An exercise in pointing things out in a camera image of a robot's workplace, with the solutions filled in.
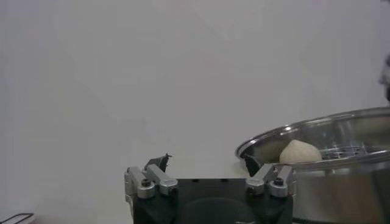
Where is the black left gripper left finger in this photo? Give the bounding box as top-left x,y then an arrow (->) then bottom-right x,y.
124,153 -> 179,199

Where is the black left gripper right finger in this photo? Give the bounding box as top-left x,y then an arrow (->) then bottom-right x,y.
243,153 -> 296,198

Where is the white pleated steamed baozi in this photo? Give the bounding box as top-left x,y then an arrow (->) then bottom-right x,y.
279,139 -> 323,164

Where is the steel perforated steamer basket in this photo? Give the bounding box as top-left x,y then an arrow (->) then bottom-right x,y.
235,106 -> 390,224

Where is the white side desk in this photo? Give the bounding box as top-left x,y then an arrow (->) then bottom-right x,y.
0,212 -> 37,224

